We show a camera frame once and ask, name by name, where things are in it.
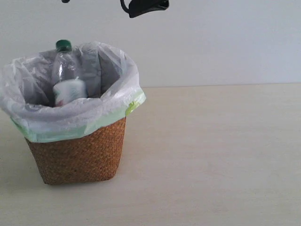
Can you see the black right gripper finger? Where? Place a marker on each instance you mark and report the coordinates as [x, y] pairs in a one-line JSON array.
[[140, 7]]

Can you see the clear water bottle green cap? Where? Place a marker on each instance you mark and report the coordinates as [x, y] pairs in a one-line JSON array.
[[67, 75]]

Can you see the white plastic bin liner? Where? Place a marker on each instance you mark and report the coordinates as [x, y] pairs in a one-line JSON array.
[[26, 93]]

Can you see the woven wicker waste basket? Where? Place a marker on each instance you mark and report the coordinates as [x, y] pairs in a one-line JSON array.
[[92, 158]]

